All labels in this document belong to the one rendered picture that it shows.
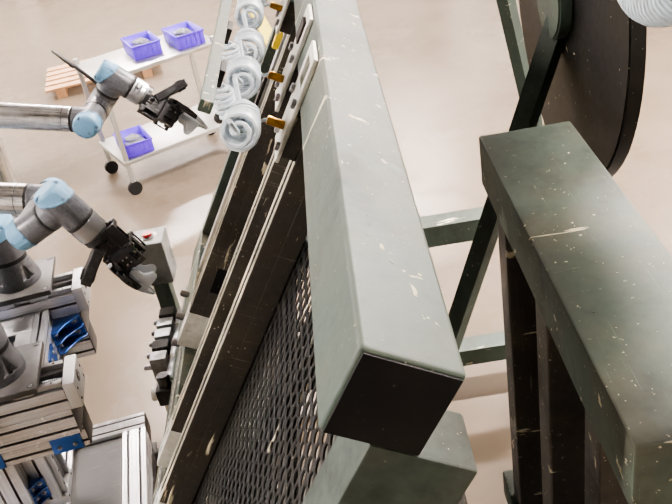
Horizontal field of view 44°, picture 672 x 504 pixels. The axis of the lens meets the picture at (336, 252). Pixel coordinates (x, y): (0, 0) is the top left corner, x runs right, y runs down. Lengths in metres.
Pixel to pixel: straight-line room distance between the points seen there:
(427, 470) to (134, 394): 3.21
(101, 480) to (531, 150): 2.35
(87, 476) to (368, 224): 2.57
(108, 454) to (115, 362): 0.89
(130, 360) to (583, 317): 3.35
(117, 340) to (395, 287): 3.59
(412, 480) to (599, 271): 0.38
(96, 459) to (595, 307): 2.63
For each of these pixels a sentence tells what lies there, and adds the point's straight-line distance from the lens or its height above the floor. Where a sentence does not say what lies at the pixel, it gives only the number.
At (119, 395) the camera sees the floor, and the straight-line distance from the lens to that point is 3.97.
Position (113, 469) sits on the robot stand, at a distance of 3.31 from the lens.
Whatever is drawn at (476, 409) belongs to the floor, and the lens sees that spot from 3.47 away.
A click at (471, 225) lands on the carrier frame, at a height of 0.77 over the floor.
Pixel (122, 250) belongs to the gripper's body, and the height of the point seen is 1.46.
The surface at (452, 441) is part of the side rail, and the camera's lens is 0.81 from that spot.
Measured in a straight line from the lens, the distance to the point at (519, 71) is 2.95.
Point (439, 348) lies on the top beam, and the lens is 0.73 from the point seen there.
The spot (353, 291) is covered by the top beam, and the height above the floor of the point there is 1.96.
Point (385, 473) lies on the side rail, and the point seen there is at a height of 1.82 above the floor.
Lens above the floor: 2.39
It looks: 32 degrees down
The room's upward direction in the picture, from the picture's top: 11 degrees counter-clockwise
